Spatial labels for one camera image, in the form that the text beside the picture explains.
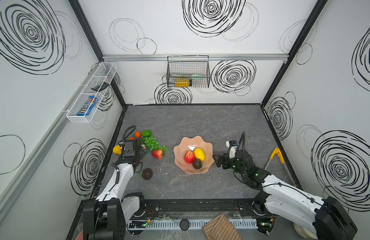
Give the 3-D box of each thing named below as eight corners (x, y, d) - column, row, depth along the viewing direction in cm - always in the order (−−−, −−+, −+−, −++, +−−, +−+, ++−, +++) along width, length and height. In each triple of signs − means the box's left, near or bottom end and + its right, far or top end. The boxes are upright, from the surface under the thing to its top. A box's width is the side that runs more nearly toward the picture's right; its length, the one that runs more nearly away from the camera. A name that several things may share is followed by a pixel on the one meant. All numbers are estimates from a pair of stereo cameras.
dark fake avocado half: (141, 177, 86) (139, 174, 82) (147, 169, 89) (145, 166, 85) (148, 181, 84) (146, 179, 80) (154, 173, 87) (152, 170, 83)
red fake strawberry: (152, 159, 92) (151, 156, 89) (153, 152, 95) (152, 149, 92) (162, 159, 92) (161, 156, 89) (162, 152, 95) (162, 149, 92)
